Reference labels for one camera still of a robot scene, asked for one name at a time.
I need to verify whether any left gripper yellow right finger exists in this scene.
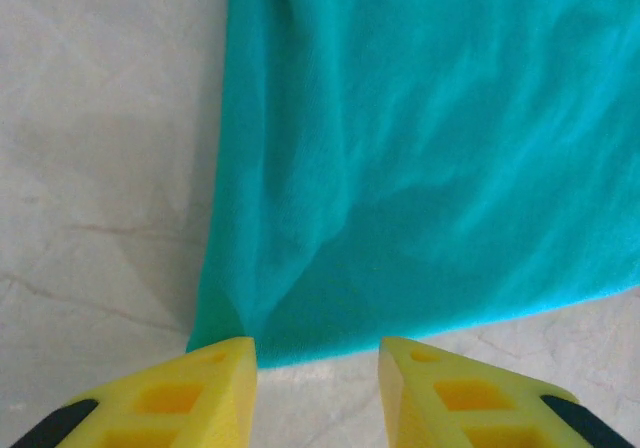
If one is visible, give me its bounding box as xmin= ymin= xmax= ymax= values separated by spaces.
xmin=377 ymin=335 xmax=634 ymax=448

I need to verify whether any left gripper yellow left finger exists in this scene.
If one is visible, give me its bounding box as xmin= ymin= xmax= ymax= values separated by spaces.
xmin=9 ymin=336 xmax=259 ymax=448

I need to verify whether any teal printed t-shirt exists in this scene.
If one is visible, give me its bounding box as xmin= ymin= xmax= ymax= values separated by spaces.
xmin=185 ymin=0 xmax=640 ymax=370

